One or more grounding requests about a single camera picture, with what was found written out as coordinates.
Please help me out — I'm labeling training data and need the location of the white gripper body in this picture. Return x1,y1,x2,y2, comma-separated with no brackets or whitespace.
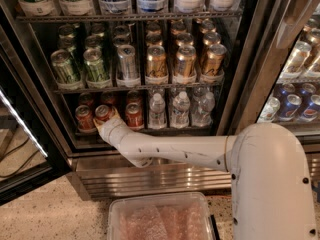
98,118,129,149

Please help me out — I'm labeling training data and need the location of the red coke can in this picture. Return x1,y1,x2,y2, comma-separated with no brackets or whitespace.
100,92,116,105
125,103,144,129
126,90,143,104
95,105,115,122
75,105,96,133
78,92,95,107

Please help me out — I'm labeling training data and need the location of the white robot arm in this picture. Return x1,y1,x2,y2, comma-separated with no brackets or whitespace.
93,114,319,240

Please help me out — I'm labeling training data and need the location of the silver can front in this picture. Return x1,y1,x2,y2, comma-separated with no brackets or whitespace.
117,45,138,80

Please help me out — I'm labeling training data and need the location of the green can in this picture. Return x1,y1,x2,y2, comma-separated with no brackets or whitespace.
50,49,80,84
83,48,110,82

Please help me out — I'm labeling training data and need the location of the steel fridge bottom grille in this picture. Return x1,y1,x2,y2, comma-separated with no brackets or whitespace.
68,147,320,202

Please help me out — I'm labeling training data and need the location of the green can front left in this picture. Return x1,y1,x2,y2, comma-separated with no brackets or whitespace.
50,49,80,84

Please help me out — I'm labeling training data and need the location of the gold can front left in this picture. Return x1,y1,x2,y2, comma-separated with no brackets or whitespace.
146,45,167,78

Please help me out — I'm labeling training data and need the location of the gold can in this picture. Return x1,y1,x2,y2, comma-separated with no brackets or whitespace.
146,45,167,78
174,45,196,77
202,44,227,76

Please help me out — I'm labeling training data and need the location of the open fridge glass door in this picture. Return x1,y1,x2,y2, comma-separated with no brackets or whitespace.
0,11,70,205

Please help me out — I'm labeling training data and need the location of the gold can front middle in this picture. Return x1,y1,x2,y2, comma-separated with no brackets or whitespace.
174,45,196,77

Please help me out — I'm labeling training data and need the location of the gold can front right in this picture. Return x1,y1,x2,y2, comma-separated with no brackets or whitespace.
202,44,227,76

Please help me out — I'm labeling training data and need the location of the white can behind glass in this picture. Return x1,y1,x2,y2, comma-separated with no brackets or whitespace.
258,97,280,123

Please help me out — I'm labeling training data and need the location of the closed fridge right door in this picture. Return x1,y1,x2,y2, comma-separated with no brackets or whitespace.
217,0,319,135

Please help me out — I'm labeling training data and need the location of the blue pepsi can front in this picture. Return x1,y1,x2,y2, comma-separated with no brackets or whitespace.
278,94,302,121

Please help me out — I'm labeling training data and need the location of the blue pepsi can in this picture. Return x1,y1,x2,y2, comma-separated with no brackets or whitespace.
278,94,302,121
298,94,320,122

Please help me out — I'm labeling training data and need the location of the blue pepsi can right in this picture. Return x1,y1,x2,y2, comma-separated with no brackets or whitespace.
298,94,320,122

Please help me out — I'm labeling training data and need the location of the water bottle front left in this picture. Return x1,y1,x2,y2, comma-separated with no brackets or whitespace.
148,93,166,129

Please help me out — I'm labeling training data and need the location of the water bottle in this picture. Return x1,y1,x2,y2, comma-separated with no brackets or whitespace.
192,92,215,127
170,91,190,129
148,93,166,129

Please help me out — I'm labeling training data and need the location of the water bottle front middle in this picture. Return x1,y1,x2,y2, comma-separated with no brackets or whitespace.
170,91,190,129

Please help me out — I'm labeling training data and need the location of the water bottle front right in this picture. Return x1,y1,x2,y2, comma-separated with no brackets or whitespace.
192,92,215,127

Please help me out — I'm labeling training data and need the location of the clear plastic bin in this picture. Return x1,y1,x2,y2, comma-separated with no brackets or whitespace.
107,192,220,240

